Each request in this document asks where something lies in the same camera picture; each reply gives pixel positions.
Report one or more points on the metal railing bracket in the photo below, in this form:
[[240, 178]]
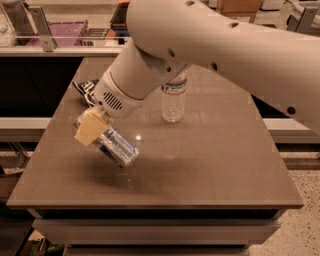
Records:
[[304, 23], [46, 41]]

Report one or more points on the silver redbull can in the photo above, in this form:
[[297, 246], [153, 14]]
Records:
[[116, 147]]

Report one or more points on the left metal railing bracket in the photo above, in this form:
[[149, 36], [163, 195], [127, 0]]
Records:
[[46, 41]]

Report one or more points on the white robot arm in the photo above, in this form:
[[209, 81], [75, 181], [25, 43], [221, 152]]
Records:
[[282, 68]]

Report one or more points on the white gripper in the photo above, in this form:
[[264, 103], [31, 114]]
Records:
[[112, 96]]

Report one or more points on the clear plastic water bottle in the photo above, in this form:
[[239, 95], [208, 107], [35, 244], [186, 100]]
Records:
[[173, 98]]

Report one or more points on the dark metal tray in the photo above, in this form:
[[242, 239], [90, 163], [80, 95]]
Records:
[[118, 19]]

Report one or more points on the cardboard box with label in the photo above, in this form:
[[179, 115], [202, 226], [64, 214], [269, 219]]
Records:
[[245, 10]]

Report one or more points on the blue kettle chips bag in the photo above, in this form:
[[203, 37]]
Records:
[[86, 89]]

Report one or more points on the right metal railing bracket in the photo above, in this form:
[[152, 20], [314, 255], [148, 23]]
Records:
[[304, 23]]

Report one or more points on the purple plastic crate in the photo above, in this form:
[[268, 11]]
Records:
[[68, 33]]

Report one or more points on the grey table drawer base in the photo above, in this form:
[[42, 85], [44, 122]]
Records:
[[157, 237]]

